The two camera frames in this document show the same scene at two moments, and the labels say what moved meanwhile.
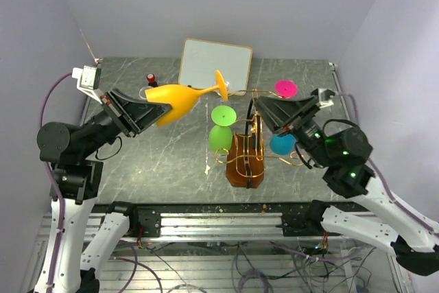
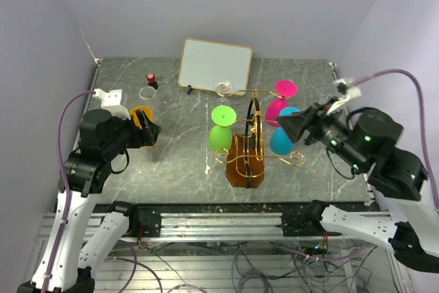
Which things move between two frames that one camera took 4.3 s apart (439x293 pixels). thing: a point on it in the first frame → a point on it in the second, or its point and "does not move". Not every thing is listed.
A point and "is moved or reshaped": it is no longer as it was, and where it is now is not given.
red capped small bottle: x=151 y=78 does not move
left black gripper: x=132 y=114 → x=138 y=135
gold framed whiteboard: x=201 y=59 does not move
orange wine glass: x=181 y=98 is moved or reshaped
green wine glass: x=220 y=136 does not move
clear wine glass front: x=142 y=91 does not move
